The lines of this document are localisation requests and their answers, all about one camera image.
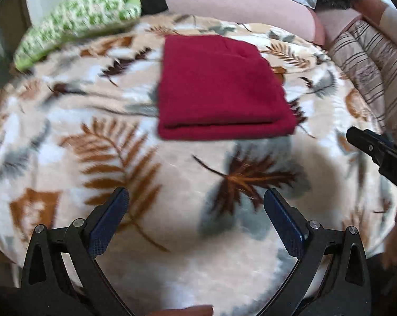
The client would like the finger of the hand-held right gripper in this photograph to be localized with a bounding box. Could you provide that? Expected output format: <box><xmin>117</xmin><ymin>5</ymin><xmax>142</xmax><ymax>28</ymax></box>
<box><xmin>346</xmin><ymin>127</ymin><xmax>389</xmax><ymax>165</ymax></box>

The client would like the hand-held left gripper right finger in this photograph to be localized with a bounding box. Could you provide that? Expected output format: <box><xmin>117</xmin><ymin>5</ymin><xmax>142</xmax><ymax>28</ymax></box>
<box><xmin>263</xmin><ymin>188</ymin><xmax>372</xmax><ymax>316</ymax></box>

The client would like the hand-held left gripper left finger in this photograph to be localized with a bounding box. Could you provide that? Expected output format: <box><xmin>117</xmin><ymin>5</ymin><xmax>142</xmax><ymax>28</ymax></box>
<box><xmin>21</xmin><ymin>187</ymin><xmax>136</xmax><ymax>316</ymax></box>

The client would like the red cloth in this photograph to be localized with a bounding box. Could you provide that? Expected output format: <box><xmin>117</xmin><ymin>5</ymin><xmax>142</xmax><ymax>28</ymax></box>
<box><xmin>157</xmin><ymin>34</ymin><xmax>298</xmax><ymax>141</ymax></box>

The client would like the person's left hand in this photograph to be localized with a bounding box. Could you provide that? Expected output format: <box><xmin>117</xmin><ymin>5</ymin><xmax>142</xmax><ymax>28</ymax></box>
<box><xmin>150</xmin><ymin>304</ymin><xmax>215</xmax><ymax>316</ymax></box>

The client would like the beige striped cloth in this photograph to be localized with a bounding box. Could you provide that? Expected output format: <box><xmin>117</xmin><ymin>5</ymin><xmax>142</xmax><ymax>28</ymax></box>
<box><xmin>327</xmin><ymin>20</ymin><xmax>397</xmax><ymax>139</ymax></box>

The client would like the leaf printed blanket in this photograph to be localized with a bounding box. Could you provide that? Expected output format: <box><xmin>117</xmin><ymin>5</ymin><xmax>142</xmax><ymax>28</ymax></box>
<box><xmin>0</xmin><ymin>13</ymin><xmax>397</xmax><ymax>316</ymax></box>

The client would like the brown armrest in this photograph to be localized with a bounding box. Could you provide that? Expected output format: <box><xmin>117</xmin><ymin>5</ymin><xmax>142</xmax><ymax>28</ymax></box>
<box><xmin>351</xmin><ymin>0</ymin><xmax>397</xmax><ymax>40</ymax></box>

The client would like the pink bolster cushion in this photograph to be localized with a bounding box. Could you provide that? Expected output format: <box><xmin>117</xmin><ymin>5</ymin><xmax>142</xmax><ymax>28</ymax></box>
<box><xmin>160</xmin><ymin>0</ymin><xmax>362</xmax><ymax>51</ymax></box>

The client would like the green patterned pillow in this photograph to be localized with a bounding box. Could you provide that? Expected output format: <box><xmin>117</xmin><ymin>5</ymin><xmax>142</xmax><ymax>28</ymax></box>
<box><xmin>13</xmin><ymin>0</ymin><xmax>143</xmax><ymax>71</ymax></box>

